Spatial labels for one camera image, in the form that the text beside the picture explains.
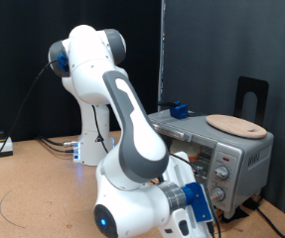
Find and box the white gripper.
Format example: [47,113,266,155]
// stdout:
[162,151,214,238]

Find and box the silver oven knob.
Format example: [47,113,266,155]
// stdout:
[211,186,225,202]
[214,166,229,181]

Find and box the glass oven door with handle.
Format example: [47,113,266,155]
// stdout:
[150,122,217,191]

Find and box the blue spatula grip block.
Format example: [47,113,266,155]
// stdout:
[169,100,190,120]

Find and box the silver toaster oven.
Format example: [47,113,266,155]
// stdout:
[147,108,275,221]

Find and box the round wooden cutting board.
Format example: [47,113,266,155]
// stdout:
[206,113,268,140]

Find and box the black metal bookend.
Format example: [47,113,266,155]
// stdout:
[233,75,269,128]

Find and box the vertical metal pole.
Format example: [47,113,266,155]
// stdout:
[157,0,168,104]

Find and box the emergency stop button box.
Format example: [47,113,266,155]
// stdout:
[0,130,14,159]

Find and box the metal wire oven rack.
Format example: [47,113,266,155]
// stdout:
[191,153,214,178]

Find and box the black oven power cord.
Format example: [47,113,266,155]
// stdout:
[255,207,285,238]

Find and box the black cable with silver connector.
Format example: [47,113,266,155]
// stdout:
[37,136,80,148]

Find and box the thick black base cable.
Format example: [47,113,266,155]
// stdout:
[40,139,76,155]

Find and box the blue cable clip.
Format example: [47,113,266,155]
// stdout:
[56,53,71,75]

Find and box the long thin black cable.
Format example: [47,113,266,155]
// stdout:
[0,59,61,191]

